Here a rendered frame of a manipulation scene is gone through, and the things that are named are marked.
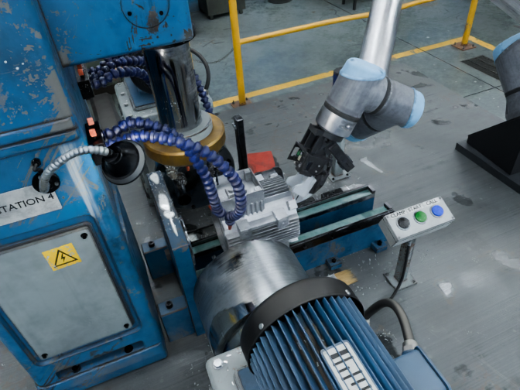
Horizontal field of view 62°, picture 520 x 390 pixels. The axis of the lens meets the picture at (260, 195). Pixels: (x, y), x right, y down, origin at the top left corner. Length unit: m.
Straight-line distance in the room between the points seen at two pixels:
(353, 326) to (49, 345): 0.70
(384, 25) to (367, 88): 0.35
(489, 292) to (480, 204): 0.37
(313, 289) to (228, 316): 0.29
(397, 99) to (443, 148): 0.87
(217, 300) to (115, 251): 0.22
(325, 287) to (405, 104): 0.57
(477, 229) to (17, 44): 1.34
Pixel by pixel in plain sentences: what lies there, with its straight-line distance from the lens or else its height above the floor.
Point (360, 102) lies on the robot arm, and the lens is 1.00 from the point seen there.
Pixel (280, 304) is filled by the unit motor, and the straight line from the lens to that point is 0.58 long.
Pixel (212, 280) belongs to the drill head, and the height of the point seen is 1.13.
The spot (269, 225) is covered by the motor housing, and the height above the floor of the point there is 1.05.
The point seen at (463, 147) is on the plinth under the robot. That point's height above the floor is 0.83.
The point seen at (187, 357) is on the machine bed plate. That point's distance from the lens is 1.21.
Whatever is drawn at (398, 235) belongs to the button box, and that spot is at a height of 1.06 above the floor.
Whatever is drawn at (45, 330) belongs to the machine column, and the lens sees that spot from 1.03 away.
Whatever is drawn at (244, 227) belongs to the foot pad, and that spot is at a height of 1.08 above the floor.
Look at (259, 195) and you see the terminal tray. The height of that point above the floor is 1.13.
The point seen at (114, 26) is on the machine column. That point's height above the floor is 1.61.
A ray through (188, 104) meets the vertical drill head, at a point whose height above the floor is 1.42.
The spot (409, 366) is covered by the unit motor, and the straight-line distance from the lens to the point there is 0.60.
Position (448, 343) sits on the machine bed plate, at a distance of 1.26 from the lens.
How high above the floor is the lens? 1.83
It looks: 40 degrees down
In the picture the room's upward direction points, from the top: 5 degrees counter-clockwise
